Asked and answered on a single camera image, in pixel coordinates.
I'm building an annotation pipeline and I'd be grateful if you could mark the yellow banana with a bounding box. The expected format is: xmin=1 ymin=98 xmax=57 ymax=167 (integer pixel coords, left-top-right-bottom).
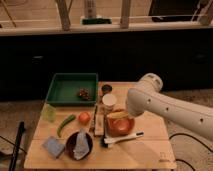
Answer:
xmin=107 ymin=111 xmax=128 ymax=119

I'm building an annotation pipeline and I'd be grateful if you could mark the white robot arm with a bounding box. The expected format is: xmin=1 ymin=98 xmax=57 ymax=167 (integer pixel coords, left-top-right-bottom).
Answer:
xmin=126 ymin=73 xmax=213 ymax=141

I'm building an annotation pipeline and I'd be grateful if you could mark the white paper cup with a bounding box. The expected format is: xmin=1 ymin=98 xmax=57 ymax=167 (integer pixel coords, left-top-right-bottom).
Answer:
xmin=102 ymin=93 xmax=117 ymax=111

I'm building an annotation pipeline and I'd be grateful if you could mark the small dark round tin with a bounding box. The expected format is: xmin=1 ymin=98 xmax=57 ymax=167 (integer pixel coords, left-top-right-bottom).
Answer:
xmin=101 ymin=84 xmax=112 ymax=95

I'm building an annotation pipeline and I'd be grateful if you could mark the brown pine cone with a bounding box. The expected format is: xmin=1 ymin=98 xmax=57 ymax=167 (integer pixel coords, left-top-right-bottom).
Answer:
xmin=77 ymin=89 xmax=90 ymax=100

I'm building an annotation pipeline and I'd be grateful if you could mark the dark knife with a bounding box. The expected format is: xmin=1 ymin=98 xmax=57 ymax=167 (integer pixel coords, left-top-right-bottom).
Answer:
xmin=90 ymin=104 xmax=98 ymax=131

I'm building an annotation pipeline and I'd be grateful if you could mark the green plastic tray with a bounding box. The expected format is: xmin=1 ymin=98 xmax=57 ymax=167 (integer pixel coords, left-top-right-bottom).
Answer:
xmin=45 ymin=73 xmax=98 ymax=106

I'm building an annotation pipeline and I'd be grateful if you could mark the wooden block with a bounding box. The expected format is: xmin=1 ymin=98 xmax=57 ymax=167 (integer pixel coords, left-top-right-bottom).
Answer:
xmin=94 ymin=115 xmax=104 ymax=136

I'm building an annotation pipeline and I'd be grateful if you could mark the orange tomato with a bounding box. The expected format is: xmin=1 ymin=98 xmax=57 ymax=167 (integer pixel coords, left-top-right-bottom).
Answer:
xmin=78 ymin=112 xmax=91 ymax=125

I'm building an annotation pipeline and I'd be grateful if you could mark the orange terracotta bowl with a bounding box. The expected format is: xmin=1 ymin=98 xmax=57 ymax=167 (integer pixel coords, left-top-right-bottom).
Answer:
xmin=106 ymin=115 xmax=135 ymax=136

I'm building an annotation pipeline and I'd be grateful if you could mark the green pepper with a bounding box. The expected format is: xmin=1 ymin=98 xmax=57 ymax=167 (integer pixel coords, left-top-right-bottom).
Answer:
xmin=57 ymin=114 xmax=76 ymax=137

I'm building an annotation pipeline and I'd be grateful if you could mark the wooden table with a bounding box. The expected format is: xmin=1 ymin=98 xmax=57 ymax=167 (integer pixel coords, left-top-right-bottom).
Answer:
xmin=23 ymin=81 xmax=178 ymax=171

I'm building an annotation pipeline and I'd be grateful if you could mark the dark brown plate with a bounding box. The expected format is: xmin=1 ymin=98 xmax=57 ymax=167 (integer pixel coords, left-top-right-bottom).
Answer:
xmin=65 ymin=131 xmax=93 ymax=161

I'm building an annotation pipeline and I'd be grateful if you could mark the crumpled white cloth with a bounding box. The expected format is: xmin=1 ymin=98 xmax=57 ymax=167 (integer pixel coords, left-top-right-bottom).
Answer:
xmin=73 ymin=129 xmax=89 ymax=160

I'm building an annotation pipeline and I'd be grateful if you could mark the blue sponge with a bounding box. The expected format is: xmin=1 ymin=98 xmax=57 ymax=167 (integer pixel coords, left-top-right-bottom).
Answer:
xmin=42 ymin=136 xmax=65 ymax=158

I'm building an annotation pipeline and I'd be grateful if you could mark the black pole stand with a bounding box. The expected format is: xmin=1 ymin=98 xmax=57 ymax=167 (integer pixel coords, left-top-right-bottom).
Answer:
xmin=9 ymin=122 xmax=25 ymax=171

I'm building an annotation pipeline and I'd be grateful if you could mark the green base white post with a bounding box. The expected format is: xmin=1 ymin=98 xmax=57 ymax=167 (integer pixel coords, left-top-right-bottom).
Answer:
xmin=82 ymin=0 xmax=112 ymax=25

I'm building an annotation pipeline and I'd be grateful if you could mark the black floor cable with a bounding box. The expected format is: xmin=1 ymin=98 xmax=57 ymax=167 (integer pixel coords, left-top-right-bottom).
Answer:
xmin=168 ymin=132 xmax=213 ymax=171

